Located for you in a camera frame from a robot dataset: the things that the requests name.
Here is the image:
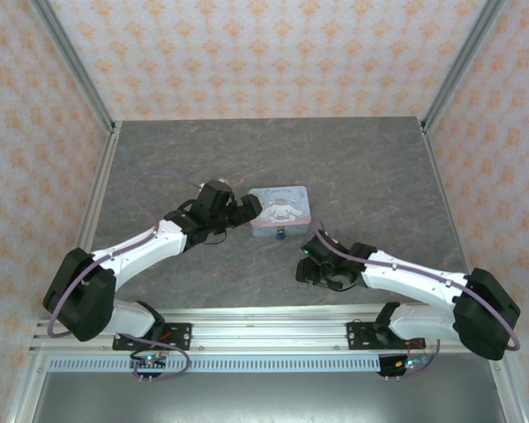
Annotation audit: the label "grey metal sheet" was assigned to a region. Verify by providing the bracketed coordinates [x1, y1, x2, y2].
[30, 372, 506, 423]

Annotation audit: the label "long aluminium base rail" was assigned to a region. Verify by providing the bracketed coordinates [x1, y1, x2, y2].
[28, 307, 468, 354]

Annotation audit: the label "aluminium side rail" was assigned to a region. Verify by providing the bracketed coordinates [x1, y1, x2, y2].
[77, 122, 123, 265]
[421, 122, 473, 275]

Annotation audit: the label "aluminium frame post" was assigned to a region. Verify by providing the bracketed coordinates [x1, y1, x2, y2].
[6, 352, 49, 423]
[29, 0, 118, 136]
[487, 352, 528, 423]
[421, 0, 509, 136]

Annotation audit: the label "red and black wires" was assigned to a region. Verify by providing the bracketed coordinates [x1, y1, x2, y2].
[156, 332, 178, 353]
[403, 337, 429, 356]

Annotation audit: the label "small circuit board with LEDs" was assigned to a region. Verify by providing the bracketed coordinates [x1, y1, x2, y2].
[377, 353, 433, 382]
[130, 352, 168, 382]

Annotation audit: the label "blue cartoon print tin box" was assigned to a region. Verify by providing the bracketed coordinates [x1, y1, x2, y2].
[248, 185, 315, 240]

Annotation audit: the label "grey slotted cable duct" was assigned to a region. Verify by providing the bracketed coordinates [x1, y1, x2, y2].
[47, 355, 491, 375]

